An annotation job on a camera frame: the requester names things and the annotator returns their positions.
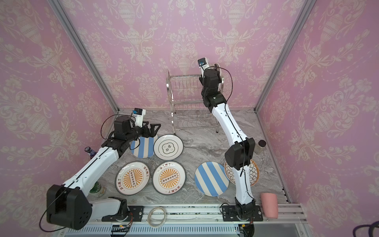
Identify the blue striped plate front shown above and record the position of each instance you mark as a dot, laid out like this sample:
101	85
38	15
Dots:
210	178

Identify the beige bottle black cap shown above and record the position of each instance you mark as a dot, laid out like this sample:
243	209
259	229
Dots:
259	147

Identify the orange sunburst plate left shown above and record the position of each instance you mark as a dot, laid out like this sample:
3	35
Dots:
132	178

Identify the floral mandala patterned plate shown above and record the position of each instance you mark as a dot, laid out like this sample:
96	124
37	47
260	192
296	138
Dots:
253	173

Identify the white plate green quatrefoil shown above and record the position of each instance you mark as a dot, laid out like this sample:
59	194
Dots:
168	147

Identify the pink cup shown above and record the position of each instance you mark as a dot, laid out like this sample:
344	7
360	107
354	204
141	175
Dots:
270	205

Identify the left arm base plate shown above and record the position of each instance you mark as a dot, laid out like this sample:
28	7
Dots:
133	214

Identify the silver wire dish rack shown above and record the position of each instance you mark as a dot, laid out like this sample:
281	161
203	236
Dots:
186	103

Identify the orange sunburst plate right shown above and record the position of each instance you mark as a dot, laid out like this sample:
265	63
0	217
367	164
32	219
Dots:
169	178

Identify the orange sunburst plate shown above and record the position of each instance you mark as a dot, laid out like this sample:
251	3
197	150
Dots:
132	178
169	178

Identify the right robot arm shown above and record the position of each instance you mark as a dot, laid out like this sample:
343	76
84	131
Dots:
241	149

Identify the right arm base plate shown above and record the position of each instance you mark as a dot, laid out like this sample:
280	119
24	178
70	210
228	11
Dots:
229	214

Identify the blue striped plate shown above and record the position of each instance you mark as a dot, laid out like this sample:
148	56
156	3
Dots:
210	178
143	147

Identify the blue striped plate far left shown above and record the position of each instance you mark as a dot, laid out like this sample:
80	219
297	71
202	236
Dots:
143	147

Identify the purple bottle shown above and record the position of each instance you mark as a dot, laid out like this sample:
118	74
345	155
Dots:
92	153

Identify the clear tape roll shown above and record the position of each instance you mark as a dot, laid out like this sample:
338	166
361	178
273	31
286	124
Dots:
157	217

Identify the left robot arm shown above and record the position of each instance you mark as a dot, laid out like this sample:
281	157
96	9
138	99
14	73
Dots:
67	205

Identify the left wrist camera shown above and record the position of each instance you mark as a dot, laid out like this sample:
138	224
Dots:
139	114

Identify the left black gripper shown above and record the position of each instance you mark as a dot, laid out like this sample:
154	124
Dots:
152	133

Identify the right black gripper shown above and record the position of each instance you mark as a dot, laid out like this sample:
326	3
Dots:
206	79

